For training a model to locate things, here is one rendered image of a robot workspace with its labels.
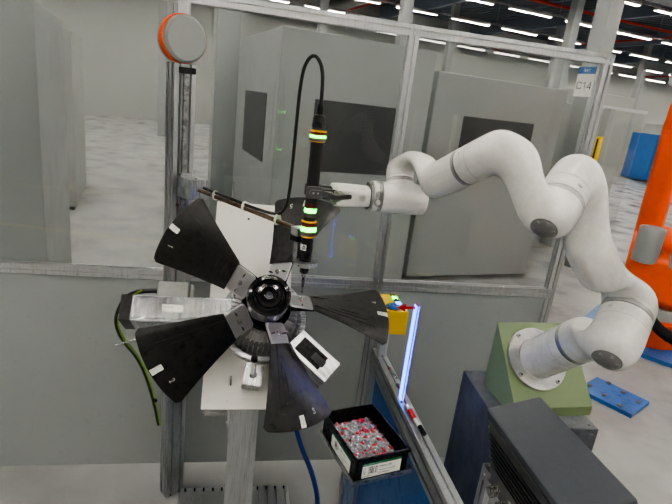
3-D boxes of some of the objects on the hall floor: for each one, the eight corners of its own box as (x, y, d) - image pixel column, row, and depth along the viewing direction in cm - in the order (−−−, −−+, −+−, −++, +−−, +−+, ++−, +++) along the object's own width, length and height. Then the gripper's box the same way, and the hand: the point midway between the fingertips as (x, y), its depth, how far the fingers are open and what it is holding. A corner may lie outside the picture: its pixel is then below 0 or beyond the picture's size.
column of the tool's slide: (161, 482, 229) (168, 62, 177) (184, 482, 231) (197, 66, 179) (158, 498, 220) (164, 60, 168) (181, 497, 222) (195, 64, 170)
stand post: (219, 581, 187) (232, 363, 160) (244, 580, 188) (261, 363, 162) (218, 593, 183) (232, 370, 156) (244, 591, 184) (261, 371, 158)
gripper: (366, 177, 145) (303, 171, 141) (381, 188, 129) (310, 181, 125) (363, 202, 147) (300, 197, 143) (377, 216, 131) (307, 211, 128)
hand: (312, 190), depth 135 cm, fingers closed on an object, 4 cm apart
